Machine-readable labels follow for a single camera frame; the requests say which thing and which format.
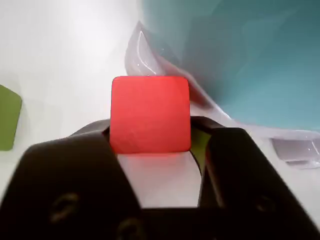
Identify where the teal whale-shaped bin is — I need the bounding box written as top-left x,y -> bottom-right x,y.
123,0 -> 320,171

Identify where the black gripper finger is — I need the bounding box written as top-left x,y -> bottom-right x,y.
190,116 -> 320,240
0,119 -> 143,240

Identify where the green cube block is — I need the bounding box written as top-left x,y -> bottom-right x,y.
0,84 -> 23,152

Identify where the red cube block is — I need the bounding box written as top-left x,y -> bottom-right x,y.
109,75 -> 192,155

